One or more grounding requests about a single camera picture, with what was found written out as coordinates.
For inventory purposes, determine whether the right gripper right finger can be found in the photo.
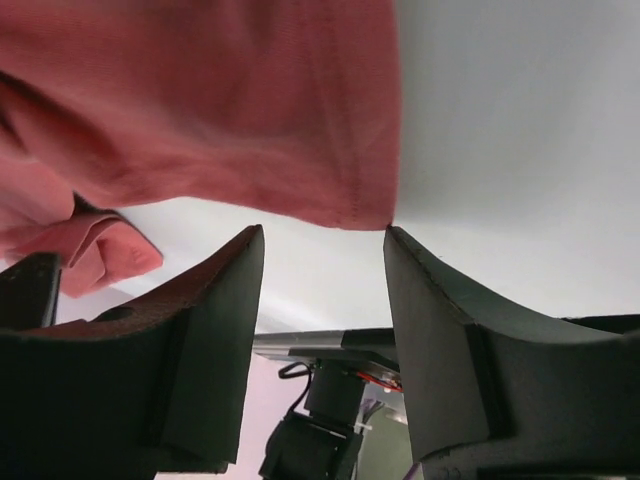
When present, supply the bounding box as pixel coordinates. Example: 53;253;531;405
383;226;639;479

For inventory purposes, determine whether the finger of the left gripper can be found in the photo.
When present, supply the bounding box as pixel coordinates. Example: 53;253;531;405
0;253;61;330

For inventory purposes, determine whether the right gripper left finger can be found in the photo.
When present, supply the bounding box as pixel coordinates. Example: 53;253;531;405
1;225;264;479

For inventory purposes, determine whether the salmon pink t shirt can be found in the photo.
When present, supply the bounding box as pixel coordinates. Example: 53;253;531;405
1;1;401;297

